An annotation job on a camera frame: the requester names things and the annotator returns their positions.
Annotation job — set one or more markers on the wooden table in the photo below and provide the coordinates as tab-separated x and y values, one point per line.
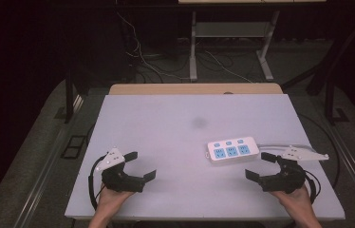
194	89

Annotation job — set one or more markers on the white foam board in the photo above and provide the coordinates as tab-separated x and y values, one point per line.
178	133

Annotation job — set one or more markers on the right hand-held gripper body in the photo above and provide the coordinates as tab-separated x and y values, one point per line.
288	179

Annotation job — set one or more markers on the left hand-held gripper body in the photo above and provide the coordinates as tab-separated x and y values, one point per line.
120	182

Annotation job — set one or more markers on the black upright stand post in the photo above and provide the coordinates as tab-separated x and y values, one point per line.
69	98

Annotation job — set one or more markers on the person's right hand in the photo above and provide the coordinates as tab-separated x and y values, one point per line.
297	202

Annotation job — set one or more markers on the black slanted stand leg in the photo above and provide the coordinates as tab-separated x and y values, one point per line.
324	60

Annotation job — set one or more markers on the white metal frame desk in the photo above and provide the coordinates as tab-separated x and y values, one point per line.
229	30

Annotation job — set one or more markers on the black rectangular floor frame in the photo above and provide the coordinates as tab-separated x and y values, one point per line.
73	146

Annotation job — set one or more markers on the aluminium floor rail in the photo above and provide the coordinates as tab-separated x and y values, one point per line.
354	167
44	164

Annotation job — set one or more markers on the white power strip blue sockets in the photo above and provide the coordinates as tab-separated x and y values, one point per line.
232	150

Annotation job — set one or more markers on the person's left hand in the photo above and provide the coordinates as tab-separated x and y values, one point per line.
110	201

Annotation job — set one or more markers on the black stand with foot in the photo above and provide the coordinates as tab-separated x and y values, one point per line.
330	101

